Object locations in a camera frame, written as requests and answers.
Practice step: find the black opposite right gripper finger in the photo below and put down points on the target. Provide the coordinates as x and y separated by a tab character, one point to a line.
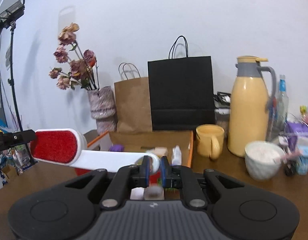
9	140

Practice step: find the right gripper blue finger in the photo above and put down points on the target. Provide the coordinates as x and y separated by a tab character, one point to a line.
183	179
123	181

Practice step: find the red white lint brush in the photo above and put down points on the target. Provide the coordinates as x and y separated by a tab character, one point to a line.
68	147

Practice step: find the white yellow power adapter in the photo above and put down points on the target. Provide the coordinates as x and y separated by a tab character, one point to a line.
158	151

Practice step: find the purple round lid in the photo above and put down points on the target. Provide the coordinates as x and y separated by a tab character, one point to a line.
117	148

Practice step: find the red cardboard box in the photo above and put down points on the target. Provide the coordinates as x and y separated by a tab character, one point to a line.
142	142

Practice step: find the yellow ceramic mug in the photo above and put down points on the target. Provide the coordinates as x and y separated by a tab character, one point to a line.
210	141

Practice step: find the brown paper bag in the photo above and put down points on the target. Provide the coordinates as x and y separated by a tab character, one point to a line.
132	100

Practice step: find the pink mottled ceramic vase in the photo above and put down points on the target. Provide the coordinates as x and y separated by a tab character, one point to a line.
103	109

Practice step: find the black paper bag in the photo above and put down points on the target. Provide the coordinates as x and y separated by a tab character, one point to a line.
181	92

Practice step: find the white textured bowl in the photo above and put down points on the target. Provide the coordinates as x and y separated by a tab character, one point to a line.
263	159

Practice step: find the pink flower bouquet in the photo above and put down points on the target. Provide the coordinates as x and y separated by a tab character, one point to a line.
83	68

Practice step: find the yellow thermos jug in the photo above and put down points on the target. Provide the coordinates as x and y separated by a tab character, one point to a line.
251	99

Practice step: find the purple plastic bag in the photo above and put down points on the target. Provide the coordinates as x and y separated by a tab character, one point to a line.
297	135

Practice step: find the blue tissue packet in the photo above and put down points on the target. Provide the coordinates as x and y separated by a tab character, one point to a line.
302	161

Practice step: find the clear plastic water bottle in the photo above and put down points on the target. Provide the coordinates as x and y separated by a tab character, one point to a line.
278	111

